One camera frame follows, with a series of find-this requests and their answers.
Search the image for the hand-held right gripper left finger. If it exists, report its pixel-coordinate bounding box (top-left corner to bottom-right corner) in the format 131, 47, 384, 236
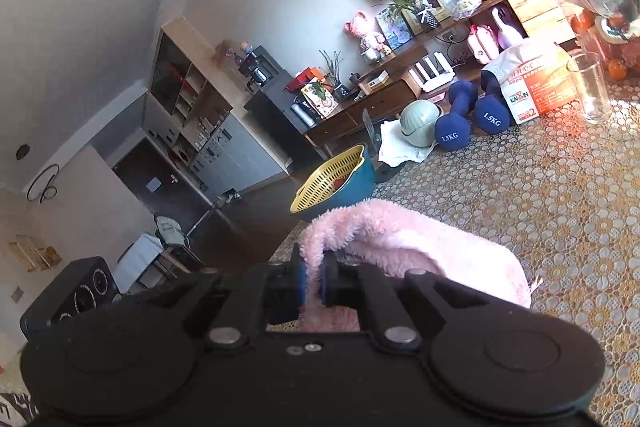
150, 246, 307, 350

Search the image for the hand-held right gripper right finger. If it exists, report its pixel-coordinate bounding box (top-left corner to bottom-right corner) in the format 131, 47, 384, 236
321, 253, 481, 350

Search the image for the pink towel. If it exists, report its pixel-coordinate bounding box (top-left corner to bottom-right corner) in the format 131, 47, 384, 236
299, 198, 533, 333

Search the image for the yellow colander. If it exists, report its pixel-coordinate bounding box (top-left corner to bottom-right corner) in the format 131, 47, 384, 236
290, 144, 367, 214

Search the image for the teal bowl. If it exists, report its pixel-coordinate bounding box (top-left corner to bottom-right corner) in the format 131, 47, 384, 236
300, 152, 376, 223

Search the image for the chair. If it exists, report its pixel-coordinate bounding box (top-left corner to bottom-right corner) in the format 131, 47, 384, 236
116, 212, 203, 293

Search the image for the white cloth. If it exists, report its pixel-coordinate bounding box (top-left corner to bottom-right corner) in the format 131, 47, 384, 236
378, 122, 436, 168

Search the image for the white plastic bottle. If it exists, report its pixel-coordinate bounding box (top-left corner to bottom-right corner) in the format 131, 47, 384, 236
291, 103, 317, 128

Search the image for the dark door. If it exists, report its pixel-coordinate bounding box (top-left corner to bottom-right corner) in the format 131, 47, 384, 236
112, 139, 211, 228

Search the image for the black cabinet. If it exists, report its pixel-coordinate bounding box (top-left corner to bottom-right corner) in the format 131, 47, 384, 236
244, 74, 321, 148

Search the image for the pale green round container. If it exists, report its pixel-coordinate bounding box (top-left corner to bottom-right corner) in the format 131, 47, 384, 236
400, 101, 443, 148

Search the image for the printed paper bag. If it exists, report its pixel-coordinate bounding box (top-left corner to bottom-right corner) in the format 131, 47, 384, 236
300, 79, 337, 118

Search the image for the white shelving cabinet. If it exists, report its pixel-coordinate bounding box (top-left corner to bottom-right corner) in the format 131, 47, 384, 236
144, 17, 293, 195

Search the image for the wooden television cabinet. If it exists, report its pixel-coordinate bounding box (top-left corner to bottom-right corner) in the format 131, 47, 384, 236
304, 0, 591, 158

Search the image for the vase with dry twigs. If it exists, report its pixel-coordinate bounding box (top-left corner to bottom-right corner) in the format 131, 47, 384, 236
320, 49, 351, 102

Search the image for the blue dumbbell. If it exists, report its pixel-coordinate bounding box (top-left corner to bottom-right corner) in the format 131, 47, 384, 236
435, 81, 478, 151
474, 69, 511, 136

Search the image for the red box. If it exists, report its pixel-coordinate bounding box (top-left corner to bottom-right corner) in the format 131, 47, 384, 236
290, 67, 321, 90

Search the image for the black coffee machine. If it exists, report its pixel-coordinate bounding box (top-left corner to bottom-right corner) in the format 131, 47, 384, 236
239, 47, 281, 94

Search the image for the white slatted device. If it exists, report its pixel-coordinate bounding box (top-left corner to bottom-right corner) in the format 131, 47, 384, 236
409, 53, 455, 90

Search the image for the black speaker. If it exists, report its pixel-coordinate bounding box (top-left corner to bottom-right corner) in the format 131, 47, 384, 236
19, 257, 121, 343

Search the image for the pink teddy bear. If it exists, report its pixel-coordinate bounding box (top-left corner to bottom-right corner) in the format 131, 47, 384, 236
344, 11, 386, 52

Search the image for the blue photo print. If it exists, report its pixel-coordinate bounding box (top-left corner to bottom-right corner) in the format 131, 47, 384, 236
375, 7, 413, 50

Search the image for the plant in dark vase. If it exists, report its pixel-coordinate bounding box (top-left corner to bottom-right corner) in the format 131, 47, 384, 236
372, 0, 442, 34

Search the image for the pink bag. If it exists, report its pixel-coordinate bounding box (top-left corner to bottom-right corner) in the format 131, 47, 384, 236
467, 24, 500, 62

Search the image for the orange and white bag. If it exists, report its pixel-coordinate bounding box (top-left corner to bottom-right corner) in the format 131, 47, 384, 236
484, 42, 583, 125

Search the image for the clear drinking glass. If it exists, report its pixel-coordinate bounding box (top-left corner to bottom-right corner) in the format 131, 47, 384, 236
566, 52, 612, 124

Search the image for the clear fruit container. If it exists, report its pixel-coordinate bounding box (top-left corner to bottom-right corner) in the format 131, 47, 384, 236
570, 2, 640, 82

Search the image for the wooden wall crate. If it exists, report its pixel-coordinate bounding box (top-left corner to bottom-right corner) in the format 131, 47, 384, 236
7, 234, 63, 273

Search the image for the ring wall lamp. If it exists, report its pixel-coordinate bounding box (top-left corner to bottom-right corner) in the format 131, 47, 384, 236
25, 164, 62, 204

